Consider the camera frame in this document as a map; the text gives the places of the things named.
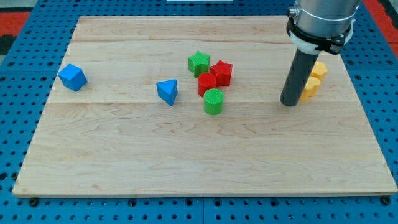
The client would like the blue cube block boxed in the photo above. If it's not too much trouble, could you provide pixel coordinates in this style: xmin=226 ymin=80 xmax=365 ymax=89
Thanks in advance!
xmin=58 ymin=64 xmax=88 ymax=91

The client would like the red cylinder block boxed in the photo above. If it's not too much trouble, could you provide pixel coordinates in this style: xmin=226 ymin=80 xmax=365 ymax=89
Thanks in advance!
xmin=197 ymin=73 xmax=217 ymax=97

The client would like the wooden board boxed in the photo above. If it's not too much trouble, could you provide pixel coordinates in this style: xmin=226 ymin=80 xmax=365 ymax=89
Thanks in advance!
xmin=13 ymin=16 xmax=397 ymax=198

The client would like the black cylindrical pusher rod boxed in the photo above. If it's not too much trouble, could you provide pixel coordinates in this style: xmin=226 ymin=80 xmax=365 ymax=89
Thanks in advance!
xmin=280 ymin=49 xmax=318 ymax=106

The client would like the yellow heart block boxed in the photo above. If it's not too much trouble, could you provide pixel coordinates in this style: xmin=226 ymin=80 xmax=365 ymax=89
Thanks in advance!
xmin=300 ymin=76 xmax=321 ymax=101

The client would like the green cylinder block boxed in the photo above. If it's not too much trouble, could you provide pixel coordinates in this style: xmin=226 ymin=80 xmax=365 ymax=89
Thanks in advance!
xmin=203 ymin=88 xmax=224 ymax=115

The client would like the yellow hexagon block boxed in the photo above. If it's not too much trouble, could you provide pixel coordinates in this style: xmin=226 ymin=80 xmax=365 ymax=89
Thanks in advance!
xmin=310 ymin=62 xmax=328 ymax=82

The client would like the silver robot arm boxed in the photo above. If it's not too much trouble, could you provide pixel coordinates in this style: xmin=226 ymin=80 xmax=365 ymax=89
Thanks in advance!
xmin=280 ymin=0 xmax=361 ymax=106

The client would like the green star block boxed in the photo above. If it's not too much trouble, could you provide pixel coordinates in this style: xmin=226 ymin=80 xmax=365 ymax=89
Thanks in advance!
xmin=188 ymin=51 xmax=210 ymax=78

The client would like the blue triangle block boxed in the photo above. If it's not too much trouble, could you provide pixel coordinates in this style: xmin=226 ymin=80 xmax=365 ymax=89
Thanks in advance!
xmin=156 ymin=79 xmax=178 ymax=106

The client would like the red star block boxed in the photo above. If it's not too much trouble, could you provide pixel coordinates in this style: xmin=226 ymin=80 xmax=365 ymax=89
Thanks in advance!
xmin=210 ymin=60 xmax=233 ymax=86

